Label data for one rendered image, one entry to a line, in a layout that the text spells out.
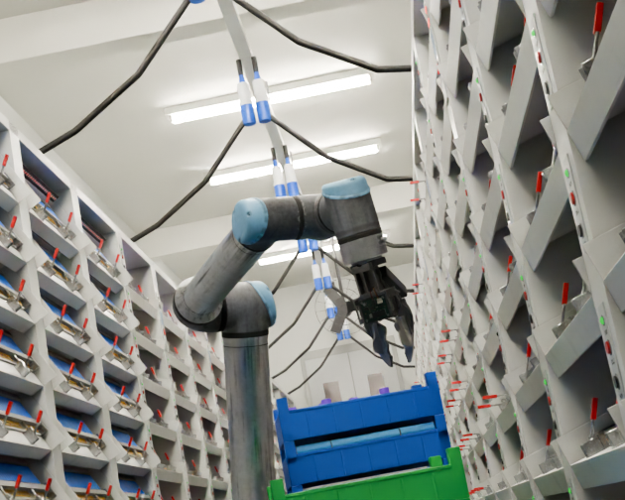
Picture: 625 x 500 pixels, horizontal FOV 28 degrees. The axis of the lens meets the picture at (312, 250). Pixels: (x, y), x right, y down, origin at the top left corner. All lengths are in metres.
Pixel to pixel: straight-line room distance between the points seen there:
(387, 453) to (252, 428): 0.80
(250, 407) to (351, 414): 0.77
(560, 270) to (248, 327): 0.99
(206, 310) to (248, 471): 0.43
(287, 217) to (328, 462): 0.51
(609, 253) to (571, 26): 0.30
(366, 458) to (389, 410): 0.10
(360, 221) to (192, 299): 0.60
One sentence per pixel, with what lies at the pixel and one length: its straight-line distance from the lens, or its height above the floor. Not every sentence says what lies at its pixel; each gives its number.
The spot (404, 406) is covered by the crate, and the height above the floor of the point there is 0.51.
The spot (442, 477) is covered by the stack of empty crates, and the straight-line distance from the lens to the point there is 1.96.
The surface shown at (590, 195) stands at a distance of 1.57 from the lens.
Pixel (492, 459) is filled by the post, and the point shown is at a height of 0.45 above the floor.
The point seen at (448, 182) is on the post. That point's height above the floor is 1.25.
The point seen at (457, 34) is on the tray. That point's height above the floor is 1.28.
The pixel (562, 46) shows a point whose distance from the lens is 1.62.
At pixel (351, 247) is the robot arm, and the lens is 2.40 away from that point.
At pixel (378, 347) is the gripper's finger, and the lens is 2.45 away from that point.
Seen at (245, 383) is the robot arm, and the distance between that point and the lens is 3.02.
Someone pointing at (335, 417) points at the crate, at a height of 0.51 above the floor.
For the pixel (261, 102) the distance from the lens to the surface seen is 5.75.
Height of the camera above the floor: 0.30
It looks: 13 degrees up
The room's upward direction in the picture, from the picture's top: 11 degrees counter-clockwise
